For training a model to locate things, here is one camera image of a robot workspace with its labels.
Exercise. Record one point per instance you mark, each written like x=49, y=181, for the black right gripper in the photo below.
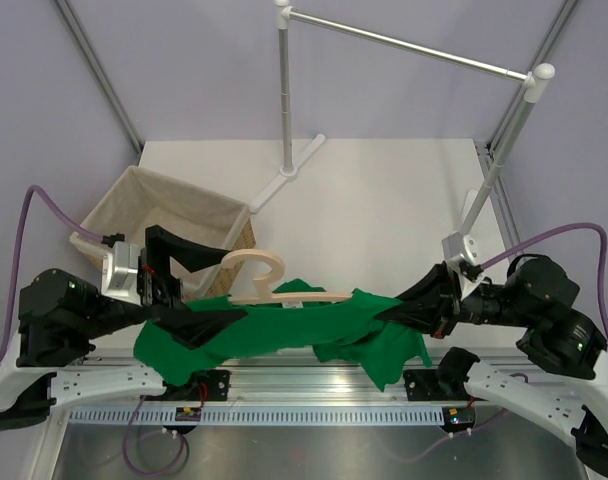
x=434, y=314

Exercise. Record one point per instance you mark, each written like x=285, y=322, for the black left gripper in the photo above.
x=160, y=288

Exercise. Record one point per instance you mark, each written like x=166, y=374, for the wooden clothes hanger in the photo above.
x=262, y=282

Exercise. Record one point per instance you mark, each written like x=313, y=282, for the green t shirt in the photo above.
x=345, y=331

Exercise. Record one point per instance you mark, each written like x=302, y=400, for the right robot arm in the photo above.
x=537, y=297

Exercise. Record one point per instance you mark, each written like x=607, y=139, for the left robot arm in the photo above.
x=60, y=315

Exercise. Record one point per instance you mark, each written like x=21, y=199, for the wicker basket with cloth liner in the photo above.
x=141, y=198

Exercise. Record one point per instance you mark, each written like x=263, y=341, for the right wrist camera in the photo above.
x=461, y=255

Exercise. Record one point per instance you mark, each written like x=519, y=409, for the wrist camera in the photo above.
x=461, y=255
x=120, y=273

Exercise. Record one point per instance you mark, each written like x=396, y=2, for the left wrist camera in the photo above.
x=120, y=273

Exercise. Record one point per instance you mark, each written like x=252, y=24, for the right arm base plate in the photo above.
x=432, y=385

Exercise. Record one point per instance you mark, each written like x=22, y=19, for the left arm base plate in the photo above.
x=208, y=386

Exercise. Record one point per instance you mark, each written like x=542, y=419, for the white slotted cable duct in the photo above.
x=149, y=415

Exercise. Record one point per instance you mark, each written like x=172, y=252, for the aluminium mounting rail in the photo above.
x=291, y=377

